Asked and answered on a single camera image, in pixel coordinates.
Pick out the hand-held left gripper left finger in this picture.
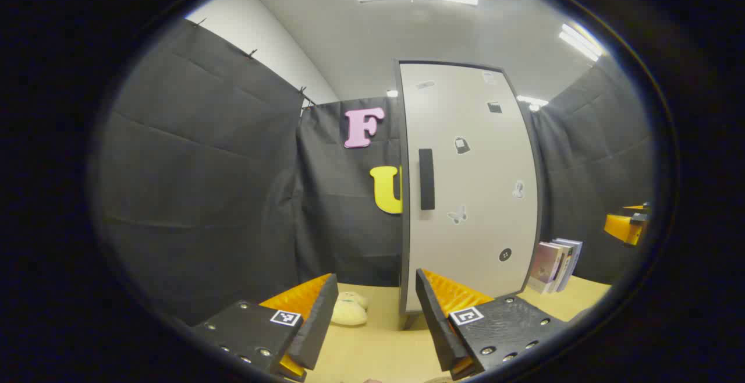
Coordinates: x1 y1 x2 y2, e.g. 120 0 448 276
192 273 339 382

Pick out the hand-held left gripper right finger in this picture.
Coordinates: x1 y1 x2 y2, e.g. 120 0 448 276
415 268 568 381

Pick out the light grey cabinet door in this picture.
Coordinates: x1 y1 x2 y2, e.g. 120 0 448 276
399 61 542 314

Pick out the dark grey cabinet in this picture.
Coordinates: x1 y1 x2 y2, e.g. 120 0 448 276
395 59 545 330

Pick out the cream plush toy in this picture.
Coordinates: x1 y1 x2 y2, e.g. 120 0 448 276
331 291 370 327

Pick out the white book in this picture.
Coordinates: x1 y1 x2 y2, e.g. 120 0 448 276
547 241 574 294

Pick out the pink cover book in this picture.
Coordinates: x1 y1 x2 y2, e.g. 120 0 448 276
527 242 563 295

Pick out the black backdrop cloth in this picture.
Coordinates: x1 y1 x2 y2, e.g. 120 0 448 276
93 19 655 325

